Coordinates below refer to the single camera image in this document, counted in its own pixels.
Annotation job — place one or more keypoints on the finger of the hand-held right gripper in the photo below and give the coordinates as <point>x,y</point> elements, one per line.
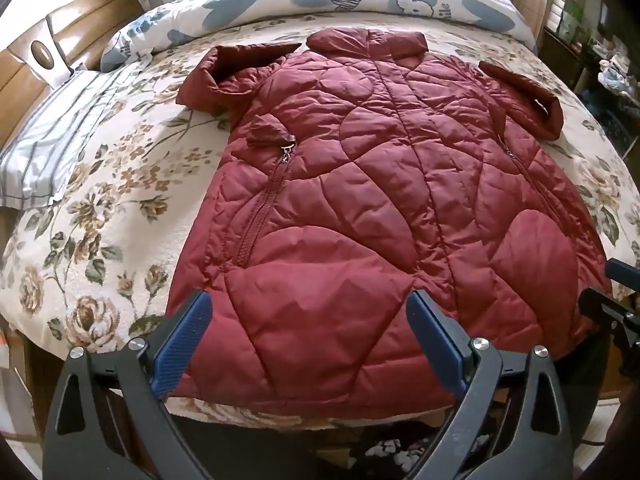
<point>625,272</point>
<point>612,317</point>

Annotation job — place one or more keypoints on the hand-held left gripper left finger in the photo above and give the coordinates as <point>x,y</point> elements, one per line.
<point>184,332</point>

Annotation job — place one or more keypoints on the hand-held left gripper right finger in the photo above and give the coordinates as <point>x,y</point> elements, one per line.
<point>434,340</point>

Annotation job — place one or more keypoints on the red quilted jacket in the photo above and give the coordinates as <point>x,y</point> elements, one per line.
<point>360,200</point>

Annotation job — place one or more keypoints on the dark patterned cloth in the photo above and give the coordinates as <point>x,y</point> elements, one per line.
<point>400,450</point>

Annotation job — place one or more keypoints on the floral blanket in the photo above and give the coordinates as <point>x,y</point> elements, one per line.
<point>115,200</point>

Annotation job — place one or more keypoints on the light blue plastic bag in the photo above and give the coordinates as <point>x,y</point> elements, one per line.
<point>616,76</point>

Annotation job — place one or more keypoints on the dark shelf unit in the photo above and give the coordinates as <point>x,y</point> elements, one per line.
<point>595,55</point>

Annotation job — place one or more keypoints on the striped pillow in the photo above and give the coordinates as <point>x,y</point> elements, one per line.
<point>50,135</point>

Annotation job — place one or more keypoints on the wooden headboard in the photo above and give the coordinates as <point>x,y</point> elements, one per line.
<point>45,55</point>

